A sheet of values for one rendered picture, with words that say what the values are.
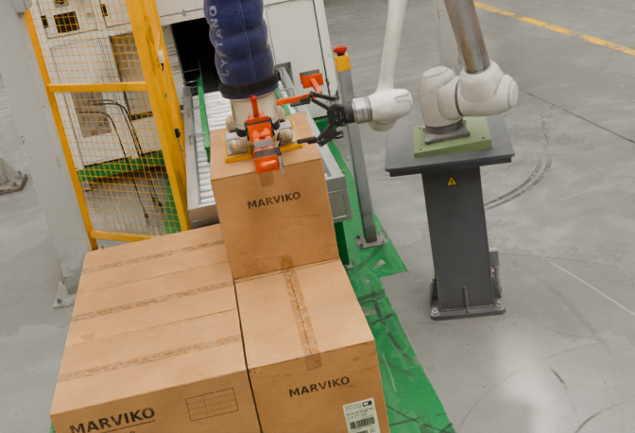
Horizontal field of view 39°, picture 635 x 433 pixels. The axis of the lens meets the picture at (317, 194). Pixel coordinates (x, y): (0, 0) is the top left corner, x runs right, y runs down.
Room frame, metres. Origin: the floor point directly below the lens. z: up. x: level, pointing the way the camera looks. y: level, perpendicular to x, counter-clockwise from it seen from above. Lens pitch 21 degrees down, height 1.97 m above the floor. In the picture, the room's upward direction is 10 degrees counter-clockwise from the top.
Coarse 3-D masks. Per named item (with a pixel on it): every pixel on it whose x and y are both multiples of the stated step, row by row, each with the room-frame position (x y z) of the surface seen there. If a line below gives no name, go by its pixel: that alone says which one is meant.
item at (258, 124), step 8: (248, 120) 3.05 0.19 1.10; (256, 120) 3.05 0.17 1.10; (264, 120) 3.05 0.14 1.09; (248, 128) 2.97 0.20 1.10; (256, 128) 2.97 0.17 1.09; (264, 128) 2.98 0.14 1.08; (272, 128) 3.02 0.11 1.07; (248, 136) 2.98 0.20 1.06; (264, 136) 2.98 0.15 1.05; (272, 136) 2.98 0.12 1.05
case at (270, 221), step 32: (224, 160) 3.13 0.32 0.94; (288, 160) 3.00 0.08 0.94; (320, 160) 2.97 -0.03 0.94; (224, 192) 2.95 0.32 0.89; (256, 192) 2.96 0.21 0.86; (288, 192) 2.96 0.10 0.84; (320, 192) 2.97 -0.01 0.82; (224, 224) 2.95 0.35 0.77; (256, 224) 2.95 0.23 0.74; (288, 224) 2.96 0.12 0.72; (320, 224) 2.96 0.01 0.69; (256, 256) 2.95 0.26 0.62; (288, 256) 2.96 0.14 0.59; (320, 256) 2.96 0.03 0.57
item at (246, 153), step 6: (222, 132) 3.42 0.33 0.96; (228, 132) 3.39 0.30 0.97; (222, 138) 3.35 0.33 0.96; (228, 144) 3.24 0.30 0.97; (228, 150) 3.16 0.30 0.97; (246, 150) 3.12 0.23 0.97; (228, 156) 3.11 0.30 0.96; (234, 156) 3.10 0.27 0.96; (240, 156) 3.09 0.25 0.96; (246, 156) 3.09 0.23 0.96; (228, 162) 3.09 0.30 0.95
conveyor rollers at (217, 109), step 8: (280, 88) 5.64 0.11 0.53; (208, 96) 5.70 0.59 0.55; (216, 96) 5.70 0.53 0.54; (208, 104) 5.52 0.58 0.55; (216, 104) 5.52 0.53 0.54; (224, 104) 5.44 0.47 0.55; (288, 104) 5.20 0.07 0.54; (208, 112) 5.34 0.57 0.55; (216, 112) 5.34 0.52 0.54; (224, 112) 5.26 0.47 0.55; (200, 120) 5.17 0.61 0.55; (208, 120) 5.16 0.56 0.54; (216, 120) 5.15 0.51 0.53; (224, 120) 5.08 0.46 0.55; (200, 128) 5.06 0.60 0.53; (216, 128) 4.98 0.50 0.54; (224, 128) 4.92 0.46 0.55; (200, 136) 4.88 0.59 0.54; (200, 144) 4.70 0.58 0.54; (200, 152) 4.54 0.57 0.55; (200, 160) 4.43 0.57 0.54; (200, 168) 4.27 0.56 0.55; (208, 168) 4.26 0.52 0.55; (200, 176) 4.17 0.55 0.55; (208, 176) 4.16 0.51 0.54; (200, 184) 4.07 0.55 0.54; (208, 184) 4.07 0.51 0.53; (200, 192) 3.99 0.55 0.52; (208, 192) 3.91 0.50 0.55; (208, 200) 3.81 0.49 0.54
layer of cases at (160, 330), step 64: (128, 256) 3.34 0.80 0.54; (192, 256) 3.23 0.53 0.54; (128, 320) 2.78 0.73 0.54; (192, 320) 2.69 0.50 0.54; (256, 320) 2.61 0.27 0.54; (320, 320) 2.54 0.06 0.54; (64, 384) 2.43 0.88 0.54; (128, 384) 2.37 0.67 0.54; (192, 384) 2.31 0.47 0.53; (256, 384) 2.33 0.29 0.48; (320, 384) 2.35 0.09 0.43
